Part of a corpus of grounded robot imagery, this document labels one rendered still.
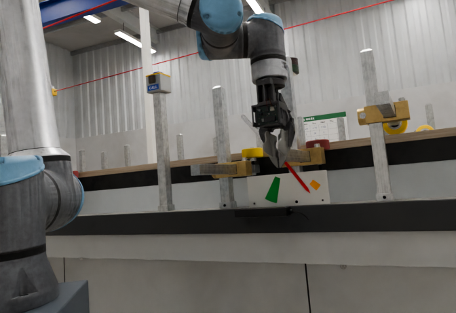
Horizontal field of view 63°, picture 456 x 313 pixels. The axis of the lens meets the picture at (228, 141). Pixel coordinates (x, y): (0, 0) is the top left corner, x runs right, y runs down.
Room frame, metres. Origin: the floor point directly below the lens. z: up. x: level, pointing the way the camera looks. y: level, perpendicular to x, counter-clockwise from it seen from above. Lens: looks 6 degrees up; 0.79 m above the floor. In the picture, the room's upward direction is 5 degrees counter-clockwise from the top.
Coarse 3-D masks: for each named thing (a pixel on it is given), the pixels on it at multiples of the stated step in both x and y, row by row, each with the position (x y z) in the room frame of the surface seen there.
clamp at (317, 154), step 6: (306, 150) 1.13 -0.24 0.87; (312, 150) 1.12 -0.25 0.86; (318, 150) 1.11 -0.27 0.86; (312, 156) 1.12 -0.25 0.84; (318, 156) 1.11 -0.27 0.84; (324, 156) 1.15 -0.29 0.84; (288, 162) 1.15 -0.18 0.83; (294, 162) 1.15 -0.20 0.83; (300, 162) 1.14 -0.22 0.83; (306, 162) 1.13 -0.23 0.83; (312, 162) 1.12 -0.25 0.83; (318, 162) 1.11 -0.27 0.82; (324, 162) 1.14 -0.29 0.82
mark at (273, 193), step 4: (276, 180) 1.17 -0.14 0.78; (272, 184) 1.18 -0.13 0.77; (276, 184) 1.17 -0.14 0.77; (272, 188) 1.18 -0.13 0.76; (276, 188) 1.18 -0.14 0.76; (268, 192) 1.19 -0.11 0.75; (272, 192) 1.18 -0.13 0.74; (276, 192) 1.18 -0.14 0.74; (268, 196) 1.19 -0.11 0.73; (272, 196) 1.18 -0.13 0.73; (276, 196) 1.18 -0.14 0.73; (272, 200) 1.18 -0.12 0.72; (276, 200) 1.18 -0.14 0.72
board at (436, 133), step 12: (408, 132) 1.20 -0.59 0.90; (420, 132) 1.18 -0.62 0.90; (432, 132) 1.17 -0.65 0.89; (444, 132) 1.15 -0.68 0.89; (336, 144) 1.30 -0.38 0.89; (348, 144) 1.28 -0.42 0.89; (360, 144) 1.27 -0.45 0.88; (216, 156) 1.52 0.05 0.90; (240, 156) 1.47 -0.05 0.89; (264, 156) 1.43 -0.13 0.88; (108, 168) 1.79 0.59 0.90; (120, 168) 1.76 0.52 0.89; (132, 168) 1.72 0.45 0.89; (144, 168) 1.69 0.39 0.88; (156, 168) 1.66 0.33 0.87
